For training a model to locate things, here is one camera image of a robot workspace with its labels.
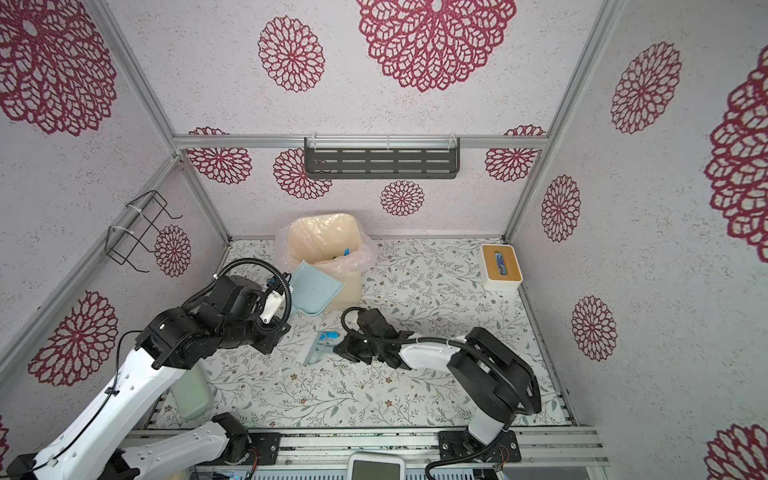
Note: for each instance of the pale green soap bar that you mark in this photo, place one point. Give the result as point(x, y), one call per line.
point(191, 394)

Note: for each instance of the cream trash bin with bag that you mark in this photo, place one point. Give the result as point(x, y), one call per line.
point(320, 241)

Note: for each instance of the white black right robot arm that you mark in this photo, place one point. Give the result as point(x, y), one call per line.
point(498, 381)

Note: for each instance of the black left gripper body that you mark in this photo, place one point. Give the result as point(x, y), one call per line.
point(254, 333)

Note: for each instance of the dark grey wall shelf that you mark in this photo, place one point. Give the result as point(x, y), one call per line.
point(388, 160)

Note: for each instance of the white tissue box wooden lid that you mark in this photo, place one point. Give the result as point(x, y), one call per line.
point(499, 268)

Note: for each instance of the pale blue plastic dustpan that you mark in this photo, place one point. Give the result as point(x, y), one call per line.
point(312, 290)

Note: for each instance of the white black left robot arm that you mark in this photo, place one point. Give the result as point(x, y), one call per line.
point(171, 344)

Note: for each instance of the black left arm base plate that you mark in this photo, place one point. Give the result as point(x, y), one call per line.
point(262, 449)

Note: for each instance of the black wire wall rack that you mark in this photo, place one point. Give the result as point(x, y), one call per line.
point(144, 213)

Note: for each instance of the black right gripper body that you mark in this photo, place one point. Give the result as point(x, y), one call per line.
point(360, 348)

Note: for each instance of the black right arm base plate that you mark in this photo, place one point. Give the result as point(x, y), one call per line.
point(502, 449)

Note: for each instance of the white digital clock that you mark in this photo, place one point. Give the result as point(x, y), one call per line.
point(375, 466)

